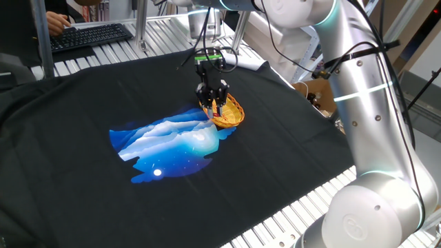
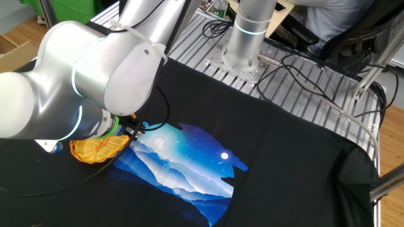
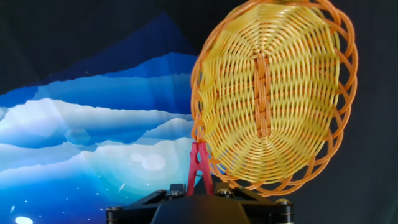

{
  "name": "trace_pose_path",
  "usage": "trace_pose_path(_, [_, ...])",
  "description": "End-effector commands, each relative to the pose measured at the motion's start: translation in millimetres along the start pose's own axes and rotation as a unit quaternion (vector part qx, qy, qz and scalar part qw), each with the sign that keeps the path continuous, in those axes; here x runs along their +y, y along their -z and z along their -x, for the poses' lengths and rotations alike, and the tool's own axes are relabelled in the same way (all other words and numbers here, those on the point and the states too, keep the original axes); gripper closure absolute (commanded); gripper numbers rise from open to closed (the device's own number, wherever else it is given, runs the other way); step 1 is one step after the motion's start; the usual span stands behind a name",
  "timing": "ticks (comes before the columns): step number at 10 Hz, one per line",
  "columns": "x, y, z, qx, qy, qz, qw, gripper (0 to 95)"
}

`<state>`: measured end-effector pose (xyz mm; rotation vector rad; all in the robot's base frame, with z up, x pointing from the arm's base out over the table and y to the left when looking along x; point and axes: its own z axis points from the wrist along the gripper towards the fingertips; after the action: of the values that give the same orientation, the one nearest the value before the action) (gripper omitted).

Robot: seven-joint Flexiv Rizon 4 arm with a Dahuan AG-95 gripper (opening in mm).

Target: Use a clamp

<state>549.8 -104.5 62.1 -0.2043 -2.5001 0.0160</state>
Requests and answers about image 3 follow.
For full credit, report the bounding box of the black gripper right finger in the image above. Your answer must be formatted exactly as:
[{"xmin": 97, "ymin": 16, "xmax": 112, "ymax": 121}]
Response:
[{"xmin": 213, "ymin": 182, "xmax": 294, "ymax": 224}]

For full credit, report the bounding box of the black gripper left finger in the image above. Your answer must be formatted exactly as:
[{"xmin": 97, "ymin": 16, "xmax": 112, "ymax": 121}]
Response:
[{"xmin": 105, "ymin": 183, "xmax": 187, "ymax": 224}]

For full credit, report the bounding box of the red plastic clamp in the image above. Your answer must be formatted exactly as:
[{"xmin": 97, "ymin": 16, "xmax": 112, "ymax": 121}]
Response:
[{"xmin": 185, "ymin": 141, "xmax": 215, "ymax": 197}]

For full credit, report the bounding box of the orange yellow woven basket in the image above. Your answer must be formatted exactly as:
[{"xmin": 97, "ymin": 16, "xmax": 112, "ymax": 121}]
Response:
[{"xmin": 190, "ymin": 0, "xmax": 359, "ymax": 198}]

